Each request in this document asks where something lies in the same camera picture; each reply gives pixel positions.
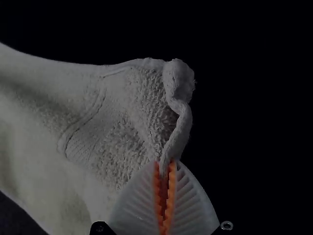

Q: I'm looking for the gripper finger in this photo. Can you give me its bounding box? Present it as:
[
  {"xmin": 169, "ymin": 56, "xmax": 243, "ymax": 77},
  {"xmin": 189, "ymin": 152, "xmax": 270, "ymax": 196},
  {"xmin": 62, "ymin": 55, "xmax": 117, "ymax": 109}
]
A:
[
  {"xmin": 164, "ymin": 160, "xmax": 234, "ymax": 235},
  {"xmin": 89, "ymin": 160, "xmax": 169, "ymax": 235}
]

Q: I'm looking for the pale towel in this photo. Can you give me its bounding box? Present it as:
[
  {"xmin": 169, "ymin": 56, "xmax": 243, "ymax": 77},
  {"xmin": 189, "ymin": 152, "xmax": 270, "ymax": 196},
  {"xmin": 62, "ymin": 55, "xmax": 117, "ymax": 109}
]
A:
[{"xmin": 0, "ymin": 42, "xmax": 197, "ymax": 235}]

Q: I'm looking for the black mat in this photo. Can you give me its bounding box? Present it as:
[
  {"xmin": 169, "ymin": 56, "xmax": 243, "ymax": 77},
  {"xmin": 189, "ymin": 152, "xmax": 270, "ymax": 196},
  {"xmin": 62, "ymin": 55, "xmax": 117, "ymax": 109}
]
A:
[{"xmin": 0, "ymin": 0, "xmax": 313, "ymax": 235}]

